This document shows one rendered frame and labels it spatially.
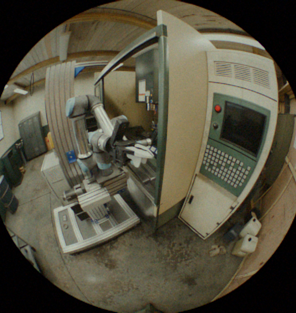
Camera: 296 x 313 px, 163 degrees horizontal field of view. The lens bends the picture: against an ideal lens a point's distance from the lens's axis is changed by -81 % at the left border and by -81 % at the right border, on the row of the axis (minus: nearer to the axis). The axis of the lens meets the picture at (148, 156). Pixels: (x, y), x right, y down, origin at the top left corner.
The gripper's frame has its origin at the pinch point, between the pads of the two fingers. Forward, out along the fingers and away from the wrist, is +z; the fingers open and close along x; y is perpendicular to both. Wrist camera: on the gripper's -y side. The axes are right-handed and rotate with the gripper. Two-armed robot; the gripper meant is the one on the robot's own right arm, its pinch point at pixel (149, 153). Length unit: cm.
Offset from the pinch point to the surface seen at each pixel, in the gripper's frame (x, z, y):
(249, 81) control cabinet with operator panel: -50, 39, -49
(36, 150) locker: 83, -542, 124
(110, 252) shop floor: 17, -36, 149
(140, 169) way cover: -75, -61, 64
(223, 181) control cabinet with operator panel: -58, 34, 29
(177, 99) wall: -31.8, -6.2, -20.4
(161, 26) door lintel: -16, -10, -66
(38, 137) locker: 59, -540, 73
